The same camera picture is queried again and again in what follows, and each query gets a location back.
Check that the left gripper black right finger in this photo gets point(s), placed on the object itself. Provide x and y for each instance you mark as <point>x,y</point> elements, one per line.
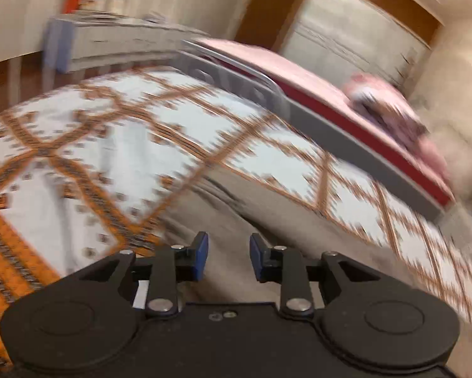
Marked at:
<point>294,273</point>

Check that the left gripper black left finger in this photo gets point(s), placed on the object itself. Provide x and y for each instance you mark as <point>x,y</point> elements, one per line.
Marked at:
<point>152,282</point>

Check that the grey-beige pants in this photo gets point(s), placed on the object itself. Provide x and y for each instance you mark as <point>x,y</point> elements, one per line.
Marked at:
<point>391,286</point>

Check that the white orange patterned bedspread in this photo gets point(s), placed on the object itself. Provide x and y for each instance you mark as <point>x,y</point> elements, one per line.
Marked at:
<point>148,157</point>

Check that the pink pillow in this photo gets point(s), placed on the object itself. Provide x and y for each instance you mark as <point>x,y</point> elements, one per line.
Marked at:
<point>428,153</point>

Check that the folded pink quilt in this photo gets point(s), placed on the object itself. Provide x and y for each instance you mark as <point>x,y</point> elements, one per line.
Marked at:
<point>382,104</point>

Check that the white sliding wardrobe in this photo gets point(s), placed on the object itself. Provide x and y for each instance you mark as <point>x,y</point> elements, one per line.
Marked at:
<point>336,39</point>

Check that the pink bed with grey frame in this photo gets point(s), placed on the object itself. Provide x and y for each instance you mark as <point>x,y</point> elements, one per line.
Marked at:
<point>318,110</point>

